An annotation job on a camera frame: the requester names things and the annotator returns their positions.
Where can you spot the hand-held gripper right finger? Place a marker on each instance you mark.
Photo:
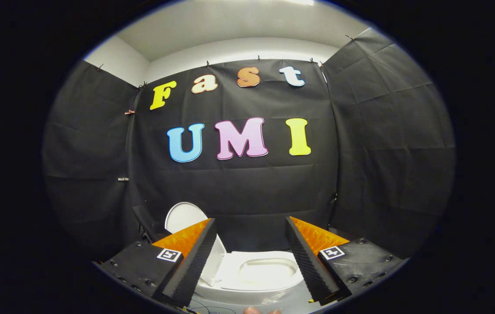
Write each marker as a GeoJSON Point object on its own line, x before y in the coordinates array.
{"type": "Point", "coordinates": [308, 266]}

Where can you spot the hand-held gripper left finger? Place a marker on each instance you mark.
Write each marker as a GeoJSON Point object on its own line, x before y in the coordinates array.
{"type": "Point", "coordinates": [190, 268]}

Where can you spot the white toilet seat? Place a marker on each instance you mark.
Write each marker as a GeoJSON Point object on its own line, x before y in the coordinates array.
{"type": "Point", "coordinates": [232, 272]}

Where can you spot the black backdrop cloth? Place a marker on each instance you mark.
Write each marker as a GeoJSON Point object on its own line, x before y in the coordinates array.
{"type": "Point", "coordinates": [383, 131]}

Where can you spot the red cloth clip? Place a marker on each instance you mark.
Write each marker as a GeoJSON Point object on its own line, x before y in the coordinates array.
{"type": "Point", "coordinates": [129, 112]}

